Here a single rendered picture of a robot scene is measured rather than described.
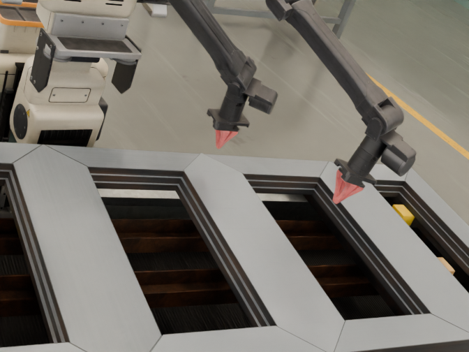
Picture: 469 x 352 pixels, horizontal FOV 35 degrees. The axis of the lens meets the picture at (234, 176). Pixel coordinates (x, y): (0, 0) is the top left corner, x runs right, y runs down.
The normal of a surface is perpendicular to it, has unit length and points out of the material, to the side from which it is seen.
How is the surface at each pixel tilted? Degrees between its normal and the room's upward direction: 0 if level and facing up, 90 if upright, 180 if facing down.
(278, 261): 0
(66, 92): 98
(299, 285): 0
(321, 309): 0
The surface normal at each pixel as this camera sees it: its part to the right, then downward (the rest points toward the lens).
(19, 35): 0.51, 0.61
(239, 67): 0.78, 0.13
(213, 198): 0.32, -0.81
